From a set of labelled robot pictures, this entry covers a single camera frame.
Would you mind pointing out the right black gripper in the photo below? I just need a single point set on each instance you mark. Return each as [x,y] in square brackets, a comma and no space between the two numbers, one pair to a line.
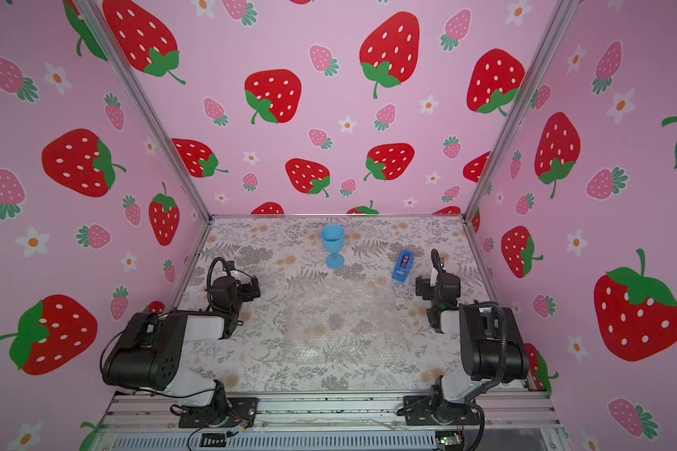
[426,287]

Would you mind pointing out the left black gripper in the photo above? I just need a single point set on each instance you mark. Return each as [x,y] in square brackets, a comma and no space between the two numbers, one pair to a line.
[245,287]

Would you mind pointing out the blue plastic wine glass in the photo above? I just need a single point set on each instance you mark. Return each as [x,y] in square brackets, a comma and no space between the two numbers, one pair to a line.
[333,241]

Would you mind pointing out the clear bubble wrap sheet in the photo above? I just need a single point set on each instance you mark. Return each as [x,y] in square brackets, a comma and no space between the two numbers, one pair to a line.
[341,322]

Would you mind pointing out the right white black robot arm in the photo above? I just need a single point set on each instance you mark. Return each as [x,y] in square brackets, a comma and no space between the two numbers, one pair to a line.
[492,350]

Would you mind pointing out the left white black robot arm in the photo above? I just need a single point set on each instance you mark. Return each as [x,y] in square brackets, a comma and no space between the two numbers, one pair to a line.
[147,355]

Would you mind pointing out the blue tape dispenser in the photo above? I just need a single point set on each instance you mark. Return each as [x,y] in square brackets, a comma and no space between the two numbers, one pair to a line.
[403,266]

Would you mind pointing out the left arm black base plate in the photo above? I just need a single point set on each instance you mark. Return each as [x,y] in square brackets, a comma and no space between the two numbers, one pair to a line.
[221,413]

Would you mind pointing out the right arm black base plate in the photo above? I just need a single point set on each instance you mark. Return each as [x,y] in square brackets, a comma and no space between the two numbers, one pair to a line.
[428,411]

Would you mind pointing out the aluminium mounting rail frame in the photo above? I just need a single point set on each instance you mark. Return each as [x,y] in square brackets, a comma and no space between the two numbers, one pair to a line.
[503,420]

